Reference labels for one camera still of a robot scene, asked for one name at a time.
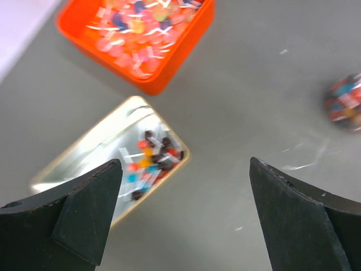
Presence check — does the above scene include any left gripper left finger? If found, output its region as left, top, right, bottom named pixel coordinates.
left=1, top=159, right=123, bottom=270

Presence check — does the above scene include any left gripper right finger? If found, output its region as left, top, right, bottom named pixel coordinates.
left=249, top=157, right=360, bottom=270

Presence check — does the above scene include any gold candy tin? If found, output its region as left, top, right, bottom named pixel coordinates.
left=29, top=96, right=190, bottom=225

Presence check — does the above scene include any clear glass jar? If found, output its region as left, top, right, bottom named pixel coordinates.
left=324, top=72, right=360, bottom=133

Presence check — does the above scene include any orange candy box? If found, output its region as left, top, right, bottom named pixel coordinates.
left=55, top=1, right=215, bottom=95

